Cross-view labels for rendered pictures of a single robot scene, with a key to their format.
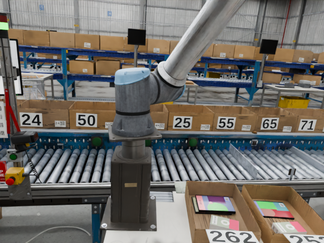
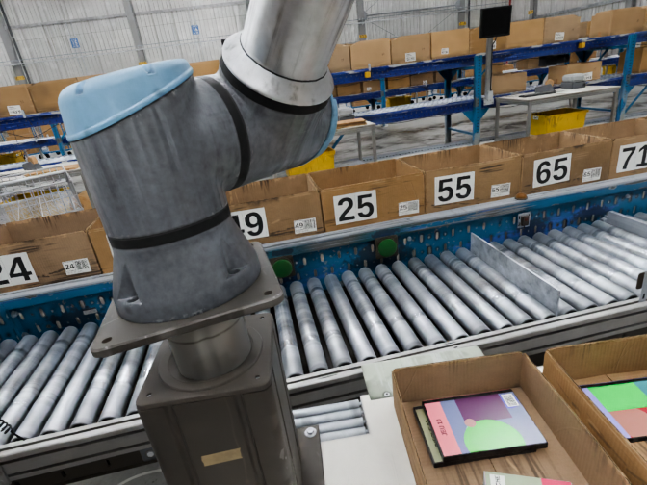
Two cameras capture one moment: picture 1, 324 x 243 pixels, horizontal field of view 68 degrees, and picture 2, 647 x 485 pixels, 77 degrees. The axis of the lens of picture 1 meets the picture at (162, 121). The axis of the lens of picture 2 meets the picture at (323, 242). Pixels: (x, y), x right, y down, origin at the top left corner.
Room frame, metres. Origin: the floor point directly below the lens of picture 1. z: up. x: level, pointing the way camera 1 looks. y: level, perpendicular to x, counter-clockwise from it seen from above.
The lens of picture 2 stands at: (0.54, -0.07, 1.44)
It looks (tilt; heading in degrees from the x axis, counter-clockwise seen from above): 23 degrees down; 1
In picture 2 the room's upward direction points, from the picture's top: 8 degrees counter-clockwise
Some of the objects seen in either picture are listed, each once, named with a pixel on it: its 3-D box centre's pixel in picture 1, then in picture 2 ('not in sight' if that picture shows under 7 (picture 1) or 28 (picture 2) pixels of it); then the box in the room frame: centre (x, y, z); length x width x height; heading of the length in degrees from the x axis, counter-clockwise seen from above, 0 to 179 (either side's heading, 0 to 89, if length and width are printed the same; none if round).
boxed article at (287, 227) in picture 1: (288, 230); not in sight; (0.96, -0.63, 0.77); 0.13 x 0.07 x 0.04; 99
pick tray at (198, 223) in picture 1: (217, 210); (497, 456); (1.02, -0.30, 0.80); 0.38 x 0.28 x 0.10; 1
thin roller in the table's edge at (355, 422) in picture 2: (147, 198); (298, 432); (1.18, 0.05, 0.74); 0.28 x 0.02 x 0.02; 94
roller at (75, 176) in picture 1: (79, 166); (133, 360); (1.52, 0.55, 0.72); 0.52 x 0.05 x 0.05; 9
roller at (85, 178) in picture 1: (89, 166); (155, 355); (1.53, 0.49, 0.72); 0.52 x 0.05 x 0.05; 9
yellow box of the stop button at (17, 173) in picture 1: (21, 176); not in sight; (1.15, 0.74, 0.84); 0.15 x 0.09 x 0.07; 99
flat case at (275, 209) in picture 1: (270, 209); (636, 408); (1.12, -0.62, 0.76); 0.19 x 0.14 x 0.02; 90
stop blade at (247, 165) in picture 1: (241, 160); (507, 268); (1.71, -0.63, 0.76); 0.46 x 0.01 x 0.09; 9
